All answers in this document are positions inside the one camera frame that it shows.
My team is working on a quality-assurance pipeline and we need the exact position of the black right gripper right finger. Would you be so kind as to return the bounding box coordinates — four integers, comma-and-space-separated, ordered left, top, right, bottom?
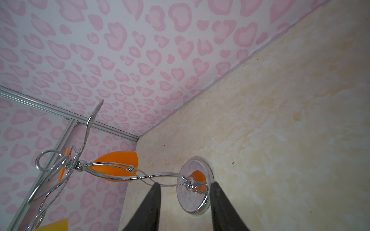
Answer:
210, 182, 250, 231

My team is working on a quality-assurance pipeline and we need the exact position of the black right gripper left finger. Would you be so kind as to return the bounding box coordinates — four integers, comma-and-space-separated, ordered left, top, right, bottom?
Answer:
123, 183, 161, 231

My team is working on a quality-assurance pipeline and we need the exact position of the orange plastic wine glass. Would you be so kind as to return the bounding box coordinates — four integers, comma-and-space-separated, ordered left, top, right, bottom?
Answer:
75, 151, 138, 182

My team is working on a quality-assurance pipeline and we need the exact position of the yellow plastic wine glass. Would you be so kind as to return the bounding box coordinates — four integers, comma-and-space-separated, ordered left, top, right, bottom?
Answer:
35, 218, 68, 231

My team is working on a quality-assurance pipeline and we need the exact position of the chrome wire wine glass rack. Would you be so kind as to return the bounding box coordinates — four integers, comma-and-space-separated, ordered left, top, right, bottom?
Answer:
26, 100, 214, 231

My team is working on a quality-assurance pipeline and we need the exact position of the aluminium diagonal frame bar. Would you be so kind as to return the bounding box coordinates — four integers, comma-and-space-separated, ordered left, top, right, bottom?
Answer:
7, 118, 79, 231

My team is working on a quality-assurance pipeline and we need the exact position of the aluminium corner frame post left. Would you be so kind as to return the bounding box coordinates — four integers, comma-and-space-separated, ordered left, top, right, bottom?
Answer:
1, 86, 139, 142

